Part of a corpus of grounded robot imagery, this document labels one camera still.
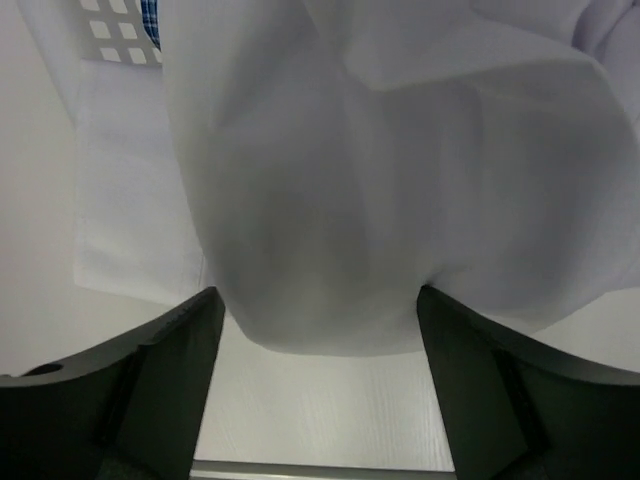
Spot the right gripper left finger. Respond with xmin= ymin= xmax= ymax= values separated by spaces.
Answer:
xmin=1 ymin=287 xmax=225 ymax=479

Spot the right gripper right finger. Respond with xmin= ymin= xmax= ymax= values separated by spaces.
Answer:
xmin=416 ymin=286 xmax=639 ymax=479

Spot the white and black shirt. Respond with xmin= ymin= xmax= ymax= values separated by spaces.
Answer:
xmin=74 ymin=1 xmax=639 ymax=356

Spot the blue plaid shirt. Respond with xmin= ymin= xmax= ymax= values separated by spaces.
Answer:
xmin=140 ymin=0 xmax=161 ymax=51

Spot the white plastic basket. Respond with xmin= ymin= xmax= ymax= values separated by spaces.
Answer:
xmin=17 ymin=0 xmax=162 ymax=121

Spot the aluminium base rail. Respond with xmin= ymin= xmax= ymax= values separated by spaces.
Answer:
xmin=190 ymin=460 xmax=456 ymax=480

